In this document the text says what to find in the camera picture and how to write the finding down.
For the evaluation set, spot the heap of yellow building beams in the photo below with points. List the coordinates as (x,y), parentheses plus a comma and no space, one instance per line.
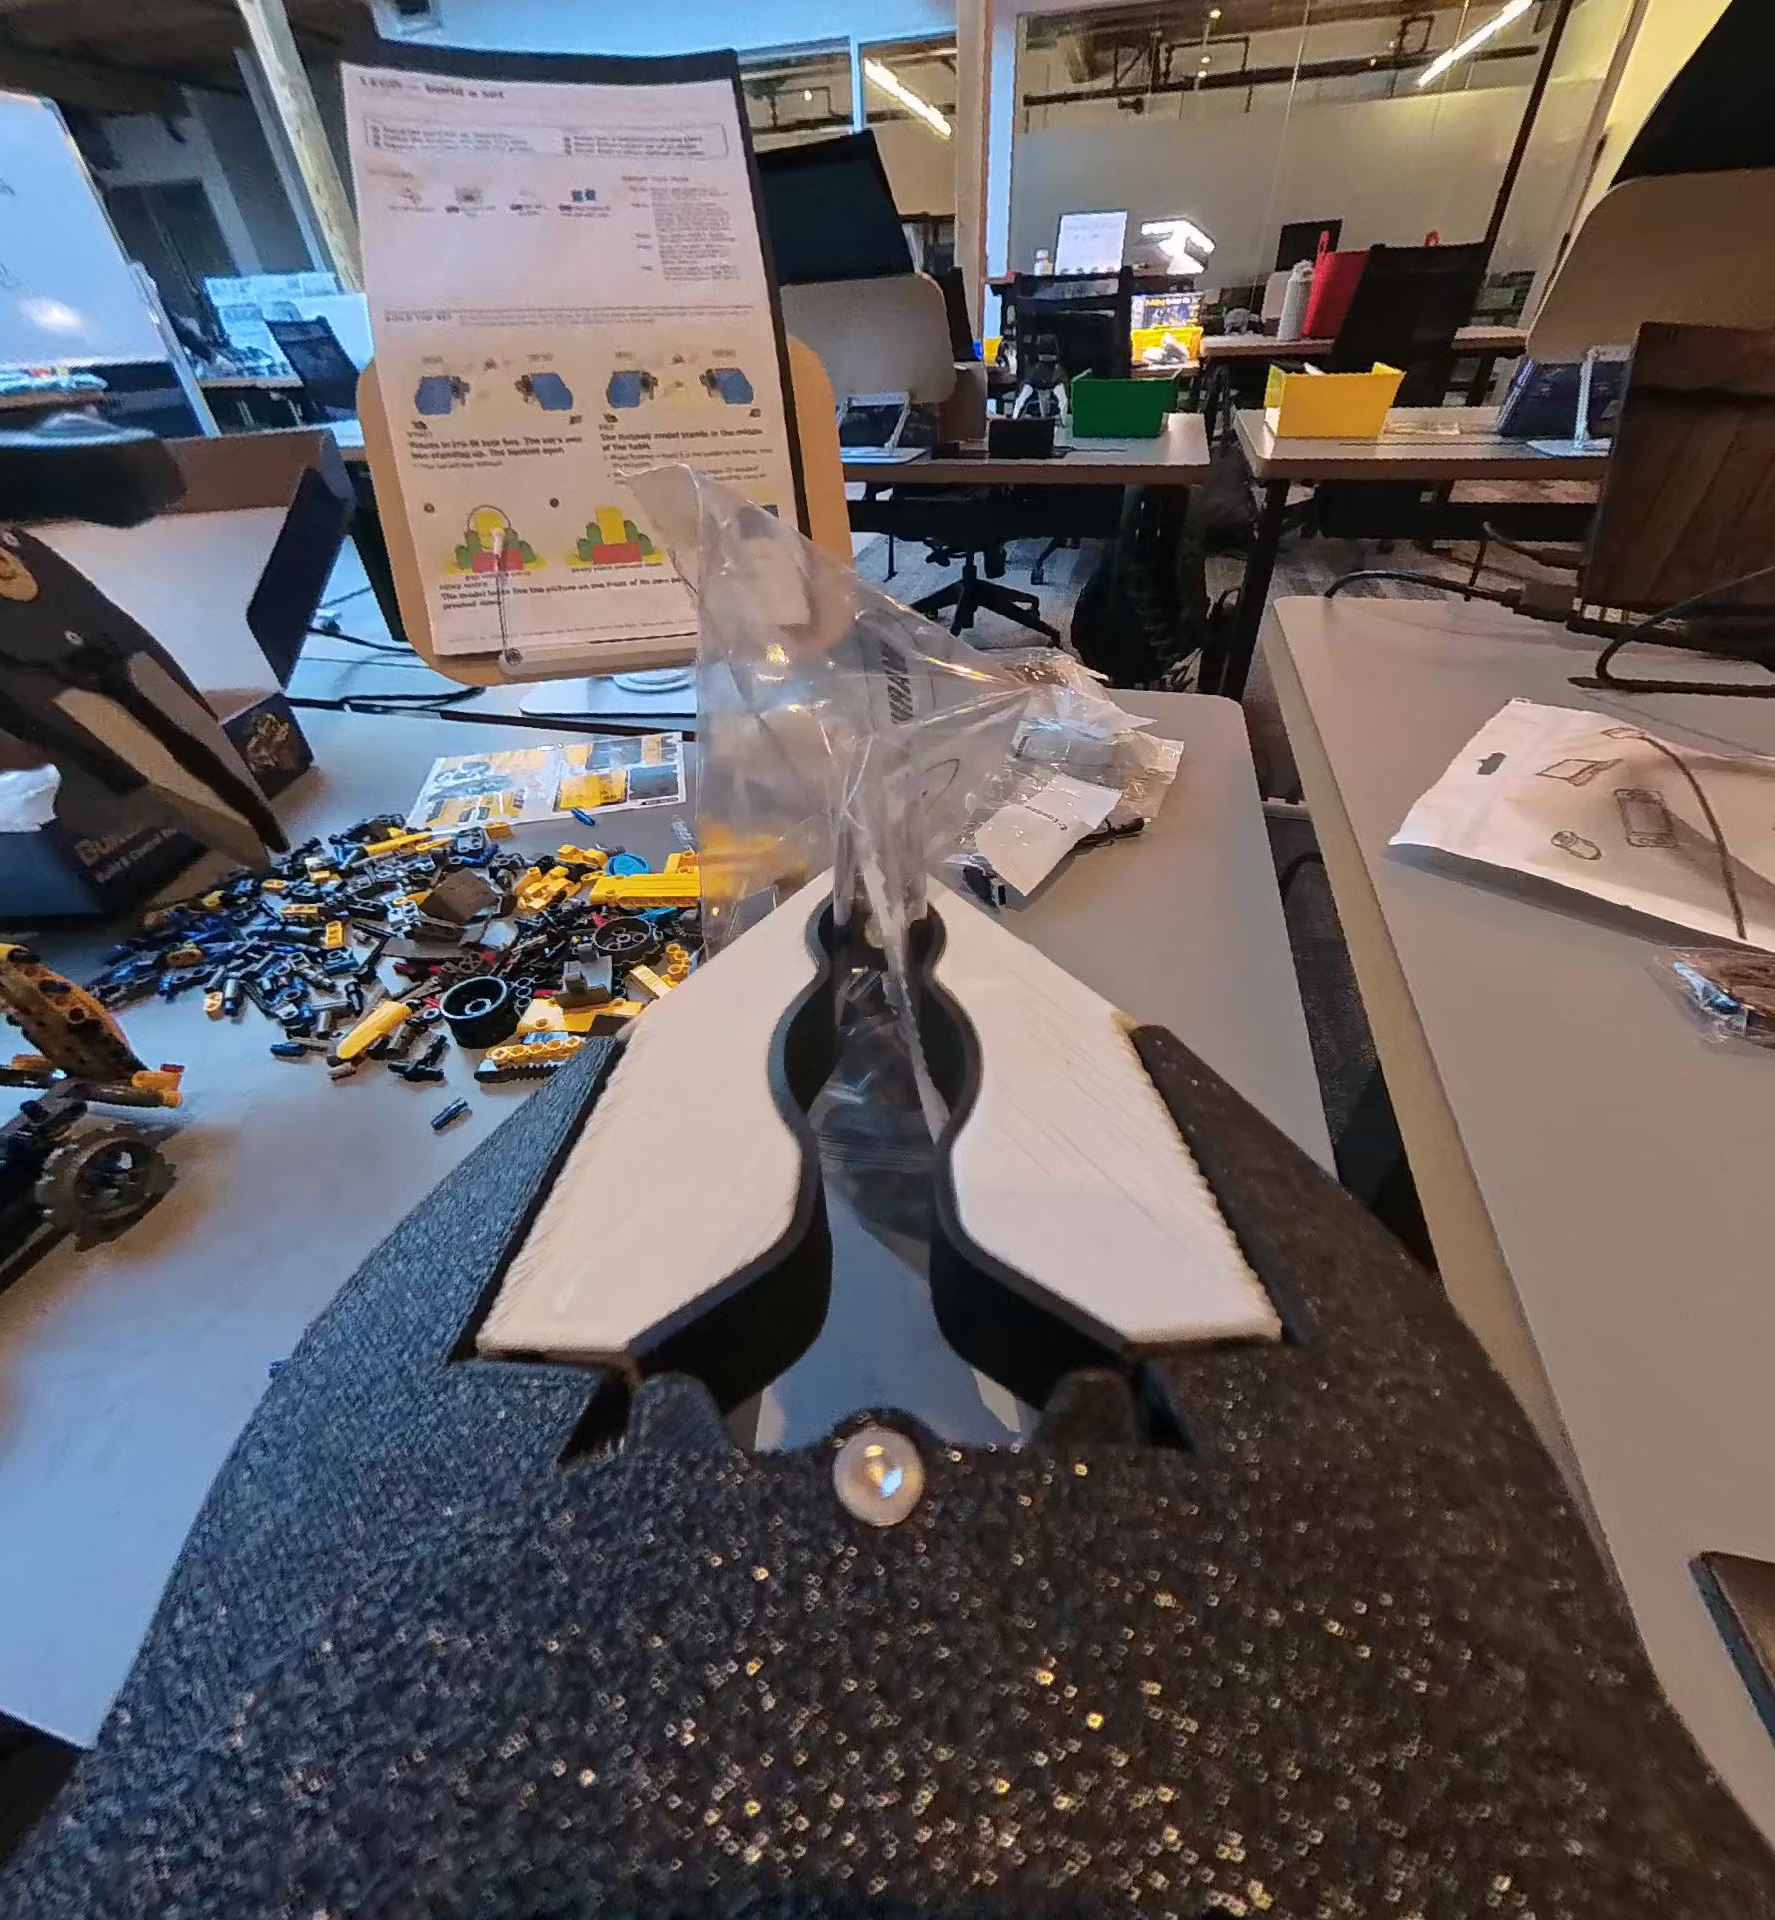
(556,1017)

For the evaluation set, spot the background black office chair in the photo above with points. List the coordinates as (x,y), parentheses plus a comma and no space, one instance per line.
(978,577)

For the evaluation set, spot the background dark desk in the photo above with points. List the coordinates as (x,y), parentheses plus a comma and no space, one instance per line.
(1428,451)

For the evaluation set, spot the red bag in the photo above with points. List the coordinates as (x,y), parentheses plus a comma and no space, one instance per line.
(1333,293)

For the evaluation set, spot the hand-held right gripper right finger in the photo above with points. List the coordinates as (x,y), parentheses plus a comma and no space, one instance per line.
(1114,1184)

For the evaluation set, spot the yellow storage bin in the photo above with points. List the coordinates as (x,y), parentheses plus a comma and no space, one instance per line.
(1329,401)

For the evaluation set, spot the clear plastic parts bag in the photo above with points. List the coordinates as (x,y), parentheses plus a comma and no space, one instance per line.
(827,675)

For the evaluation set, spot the green storage bin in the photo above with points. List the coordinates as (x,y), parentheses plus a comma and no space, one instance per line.
(1124,406)

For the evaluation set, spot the grey desk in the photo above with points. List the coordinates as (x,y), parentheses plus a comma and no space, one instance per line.
(227,1349)

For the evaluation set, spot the background open kit box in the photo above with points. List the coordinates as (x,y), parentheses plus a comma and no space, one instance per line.
(1555,398)

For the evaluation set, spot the black toy wheel rim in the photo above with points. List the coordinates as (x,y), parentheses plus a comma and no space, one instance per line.
(478,1013)

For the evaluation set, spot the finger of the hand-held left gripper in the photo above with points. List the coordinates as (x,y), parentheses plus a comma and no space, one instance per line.
(161,756)
(213,751)

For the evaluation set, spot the pile of small building pieces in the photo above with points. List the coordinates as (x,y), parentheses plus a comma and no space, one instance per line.
(303,931)

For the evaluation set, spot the white paper sheet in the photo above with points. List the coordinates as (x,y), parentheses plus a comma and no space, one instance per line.
(1578,810)

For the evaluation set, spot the white monitor stand base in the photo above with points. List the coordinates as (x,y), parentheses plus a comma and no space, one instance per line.
(587,694)

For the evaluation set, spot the white board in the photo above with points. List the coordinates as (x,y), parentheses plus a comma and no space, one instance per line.
(18,226)

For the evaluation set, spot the dark wooden board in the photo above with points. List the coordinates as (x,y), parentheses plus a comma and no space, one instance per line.
(1712,465)

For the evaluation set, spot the small bag of dark parts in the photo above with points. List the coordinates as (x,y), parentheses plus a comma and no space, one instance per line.
(1772,998)

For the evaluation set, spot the cardboard sign with paper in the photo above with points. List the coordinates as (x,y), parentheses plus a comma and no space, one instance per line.
(556,302)

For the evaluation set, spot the dark grey toothed wheel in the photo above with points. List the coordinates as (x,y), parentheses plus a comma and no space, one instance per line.
(628,944)

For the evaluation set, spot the yellow grey sticker sheet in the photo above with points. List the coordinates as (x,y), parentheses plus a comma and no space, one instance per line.
(529,780)

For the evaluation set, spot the crumpled clear plastic bag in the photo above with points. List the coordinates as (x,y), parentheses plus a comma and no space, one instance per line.
(1052,825)

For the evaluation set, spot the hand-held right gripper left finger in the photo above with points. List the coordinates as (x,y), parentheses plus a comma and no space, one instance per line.
(646,1184)

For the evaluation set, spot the dark blue cardboard kit box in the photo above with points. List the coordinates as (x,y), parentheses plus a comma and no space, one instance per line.
(227,555)

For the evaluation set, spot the background grey table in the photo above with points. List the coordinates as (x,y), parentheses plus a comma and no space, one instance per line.
(1578,1275)

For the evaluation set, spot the yellow black toy vehicle model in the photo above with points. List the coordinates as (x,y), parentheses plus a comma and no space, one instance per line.
(63,1020)

